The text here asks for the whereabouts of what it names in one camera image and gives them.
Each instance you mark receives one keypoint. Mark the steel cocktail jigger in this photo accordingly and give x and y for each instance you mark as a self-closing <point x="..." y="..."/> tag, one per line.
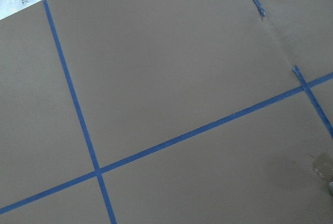
<point x="330" y="186"/>

